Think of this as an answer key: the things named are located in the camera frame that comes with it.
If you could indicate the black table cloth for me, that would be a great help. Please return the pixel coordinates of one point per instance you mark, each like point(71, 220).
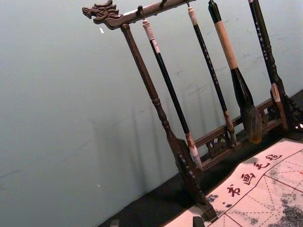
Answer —
point(165, 196)

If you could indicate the white calligraphy practice sheet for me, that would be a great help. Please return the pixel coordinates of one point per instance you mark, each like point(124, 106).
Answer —
point(260, 189)

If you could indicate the thin brush with white collar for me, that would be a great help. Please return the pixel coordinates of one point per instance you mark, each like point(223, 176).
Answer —
point(165, 78)

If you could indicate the dark carved wooden brush rack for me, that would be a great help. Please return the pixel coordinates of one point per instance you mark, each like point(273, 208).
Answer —
point(139, 59)

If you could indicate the thin black brush, cream tip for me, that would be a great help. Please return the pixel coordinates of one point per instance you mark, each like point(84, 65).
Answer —
point(259, 33)

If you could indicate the thin black brush, brown tip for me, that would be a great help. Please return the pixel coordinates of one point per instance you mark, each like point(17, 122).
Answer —
point(208, 61)

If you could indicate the small black block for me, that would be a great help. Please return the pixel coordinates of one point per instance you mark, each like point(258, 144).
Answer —
point(200, 222)

